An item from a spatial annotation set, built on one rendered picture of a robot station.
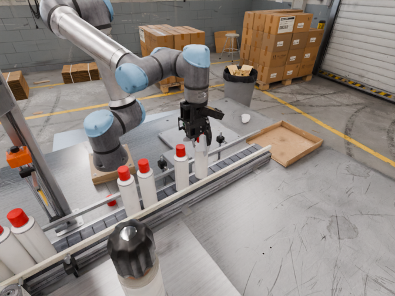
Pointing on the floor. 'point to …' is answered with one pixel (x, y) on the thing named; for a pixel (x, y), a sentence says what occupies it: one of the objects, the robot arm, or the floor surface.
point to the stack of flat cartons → (17, 84)
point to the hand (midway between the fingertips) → (201, 148)
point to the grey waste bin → (239, 91)
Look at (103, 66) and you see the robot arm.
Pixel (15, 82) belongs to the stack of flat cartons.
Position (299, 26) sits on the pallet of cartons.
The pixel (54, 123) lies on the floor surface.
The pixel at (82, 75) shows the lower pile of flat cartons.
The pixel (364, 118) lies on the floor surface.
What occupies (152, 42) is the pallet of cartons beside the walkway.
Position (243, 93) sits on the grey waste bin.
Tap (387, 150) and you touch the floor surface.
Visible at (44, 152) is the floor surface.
